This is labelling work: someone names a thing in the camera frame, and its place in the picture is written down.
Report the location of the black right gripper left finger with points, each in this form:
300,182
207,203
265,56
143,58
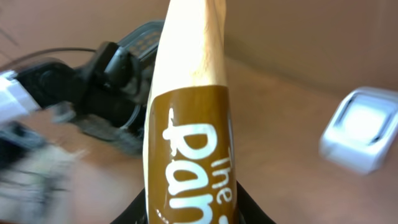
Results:
135,213

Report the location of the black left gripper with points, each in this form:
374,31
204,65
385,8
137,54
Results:
113,106

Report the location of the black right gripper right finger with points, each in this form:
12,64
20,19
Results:
249,211

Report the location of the white brown snack packet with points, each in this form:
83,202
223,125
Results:
188,153

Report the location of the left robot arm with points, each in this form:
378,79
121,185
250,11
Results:
35,173

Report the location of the white barcode scanner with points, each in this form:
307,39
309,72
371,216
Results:
362,130

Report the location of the grey plastic mesh basket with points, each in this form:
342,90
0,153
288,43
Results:
143,42

